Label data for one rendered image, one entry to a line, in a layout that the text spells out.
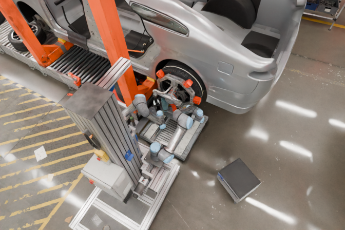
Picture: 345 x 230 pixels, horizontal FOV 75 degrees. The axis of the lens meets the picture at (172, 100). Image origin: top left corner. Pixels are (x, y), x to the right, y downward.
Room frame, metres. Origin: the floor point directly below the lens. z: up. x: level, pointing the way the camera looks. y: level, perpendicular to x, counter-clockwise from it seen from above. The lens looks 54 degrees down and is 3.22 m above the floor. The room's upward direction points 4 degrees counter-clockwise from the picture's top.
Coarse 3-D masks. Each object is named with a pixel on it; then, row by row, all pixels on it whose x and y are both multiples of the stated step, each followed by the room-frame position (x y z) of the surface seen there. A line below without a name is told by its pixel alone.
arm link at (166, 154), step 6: (180, 114) 1.26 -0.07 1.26; (180, 120) 1.20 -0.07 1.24; (186, 120) 1.19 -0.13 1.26; (192, 120) 1.20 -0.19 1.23; (180, 126) 1.14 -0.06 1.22; (186, 126) 1.14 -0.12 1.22; (180, 132) 1.10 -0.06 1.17; (174, 138) 1.06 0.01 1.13; (180, 138) 1.07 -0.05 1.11; (168, 144) 1.02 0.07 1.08; (174, 144) 1.01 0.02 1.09; (162, 150) 0.98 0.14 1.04; (168, 150) 0.96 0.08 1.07; (162, 156) 0.92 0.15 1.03; (168, 156) 0.91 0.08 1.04; (168, 162) 0.88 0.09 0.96
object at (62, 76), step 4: (32, 60) 3.27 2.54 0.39; (36, 64) 3.22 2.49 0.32; (40, 68) 3.19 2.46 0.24; (44, 68) 3.10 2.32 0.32; (48, 68) 3.02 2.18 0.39; (52, 68) 3.01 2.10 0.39; (52, 72) 2.98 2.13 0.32; (56, 72) 2.90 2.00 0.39; (60, 72) 2.89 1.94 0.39; (60, 76) 2.86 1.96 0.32; (64, 76) 2.79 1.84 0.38; (68, 76) 2.77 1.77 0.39; (68, 80) 2.74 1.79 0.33; (72, 80) 2.68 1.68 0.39; (120, 104) 2.09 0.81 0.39; (124, 104) 2.09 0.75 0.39; (124, 108) 2.05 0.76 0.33; (132, 112) 1.96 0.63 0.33
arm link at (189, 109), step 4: (184, 108) 1.44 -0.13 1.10; (188, 108) 1.47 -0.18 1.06; (192, 108) 1.50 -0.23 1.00; (176, 112) 1.29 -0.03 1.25; (180, 112) 1.28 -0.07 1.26; (184, 112) 1.37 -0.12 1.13; (188, 112) 1.42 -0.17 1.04; (192, 112) 1.47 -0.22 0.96; (176, 116) 1.25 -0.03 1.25; (176, 120) 1.22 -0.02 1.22
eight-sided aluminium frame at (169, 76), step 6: (162, 78) 1.97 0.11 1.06; (168, 78) 1.91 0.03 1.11; (174, 78) 1.92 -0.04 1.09; (180, 84) 1.81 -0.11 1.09; (162, 90) 2.02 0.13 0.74; (186, 90) 1.77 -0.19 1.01; (192, 90) 1.77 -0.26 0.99; (192, 96) 1.72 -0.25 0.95; (174, 102) 1.88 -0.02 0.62; (186, 102) 1.83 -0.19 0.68; (192, 102) 1.72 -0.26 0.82
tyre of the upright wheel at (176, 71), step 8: (168, 64) 2.15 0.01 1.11; (176, 64) 2.08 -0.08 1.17; (184, 64) 2.06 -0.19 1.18; (168, 72) 2.01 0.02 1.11; (176, 72) 1.94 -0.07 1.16; (184, 72) 1.93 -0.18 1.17; (192, 72) 1.95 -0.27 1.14; (192, 80) 1.84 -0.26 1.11; (200, 80) 1.89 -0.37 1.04; (200, 88) 1.82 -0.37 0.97; (200, 96) 1.77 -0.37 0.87
